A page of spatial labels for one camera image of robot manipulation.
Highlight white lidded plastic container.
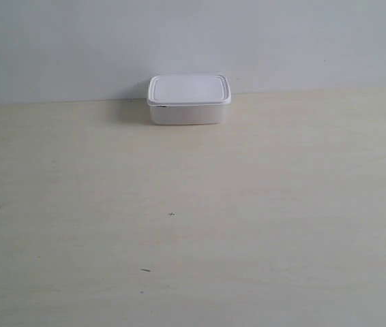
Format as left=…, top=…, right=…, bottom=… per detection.
left=147, top=74, right=232, bottom=125

